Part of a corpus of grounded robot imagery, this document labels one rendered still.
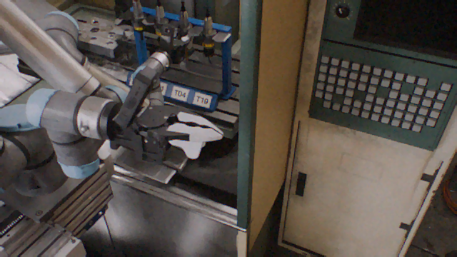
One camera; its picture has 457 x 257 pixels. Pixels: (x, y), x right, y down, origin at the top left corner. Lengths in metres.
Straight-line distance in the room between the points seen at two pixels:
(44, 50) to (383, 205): 1.46
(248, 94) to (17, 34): 0.55
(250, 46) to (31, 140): 0.58
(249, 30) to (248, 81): 0.14
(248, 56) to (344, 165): 0.89
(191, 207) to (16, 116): 0.73
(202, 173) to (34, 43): 1.05
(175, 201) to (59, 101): 0.90
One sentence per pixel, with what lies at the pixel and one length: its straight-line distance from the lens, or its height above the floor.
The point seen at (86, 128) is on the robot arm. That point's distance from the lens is 0.79.
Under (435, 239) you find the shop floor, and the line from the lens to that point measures 2.75.
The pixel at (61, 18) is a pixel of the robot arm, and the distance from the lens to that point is 1.54.
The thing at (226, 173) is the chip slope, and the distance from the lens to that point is 1.74.
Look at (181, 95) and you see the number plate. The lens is 1.89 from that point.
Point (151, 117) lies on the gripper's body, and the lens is 0.75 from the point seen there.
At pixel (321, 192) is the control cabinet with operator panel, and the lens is 1.97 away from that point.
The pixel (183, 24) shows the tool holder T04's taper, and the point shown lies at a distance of 1.78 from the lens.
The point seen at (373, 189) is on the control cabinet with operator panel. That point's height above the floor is 0.71.
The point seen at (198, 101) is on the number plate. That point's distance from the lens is 1.86.
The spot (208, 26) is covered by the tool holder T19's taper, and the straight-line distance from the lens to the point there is 1.72.
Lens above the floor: 2.06
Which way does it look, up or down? 42 degrees down
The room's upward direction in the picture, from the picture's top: straight up
